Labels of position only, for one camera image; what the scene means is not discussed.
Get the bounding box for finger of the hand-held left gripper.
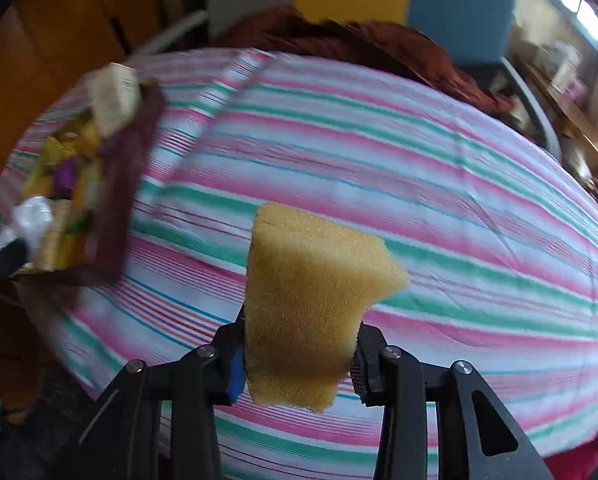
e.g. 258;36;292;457
0;240;30;286

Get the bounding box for white plastic bag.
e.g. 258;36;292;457
0;196;55;256

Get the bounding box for gold metal tin box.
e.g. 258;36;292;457
0;62;166;286

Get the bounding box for white product box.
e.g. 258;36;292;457
549;42;584;93

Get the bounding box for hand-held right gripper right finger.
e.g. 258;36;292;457
349;322;554;480

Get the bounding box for small cardboard box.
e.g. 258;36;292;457
88;62;142;138

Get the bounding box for striped tablecloth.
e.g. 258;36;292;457
0;46;598;480

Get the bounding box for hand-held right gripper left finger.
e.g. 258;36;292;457
76;305;247;480

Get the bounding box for wooden side table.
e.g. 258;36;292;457
514;55;598;186

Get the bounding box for red-brown jacket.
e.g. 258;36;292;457
214;5;517;121

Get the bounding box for grey yellow blue armchair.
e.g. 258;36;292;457
139;0;564;161

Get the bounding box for yellow sponge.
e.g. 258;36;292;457
243;201;411;414

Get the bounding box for wooden wardrobe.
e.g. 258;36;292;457
0;0;210;206

